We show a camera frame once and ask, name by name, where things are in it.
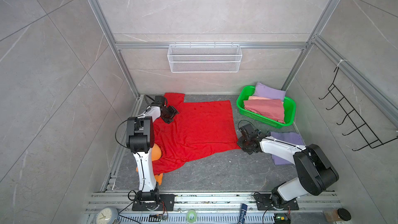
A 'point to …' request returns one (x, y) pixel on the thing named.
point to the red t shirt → (200, 128)
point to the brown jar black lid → (337, 214)
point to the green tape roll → (192, 211)
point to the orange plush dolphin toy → (156, 152)
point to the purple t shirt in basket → (263, 90)
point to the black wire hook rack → (361, 127)
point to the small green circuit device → (281, 218)
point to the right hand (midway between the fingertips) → (238, 142)
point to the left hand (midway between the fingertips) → (177, 111)
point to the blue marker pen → (243, 211)
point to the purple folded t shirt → (292, 137)
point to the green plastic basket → (289, 107)
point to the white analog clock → (106, 215)
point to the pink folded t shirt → (272, 109)
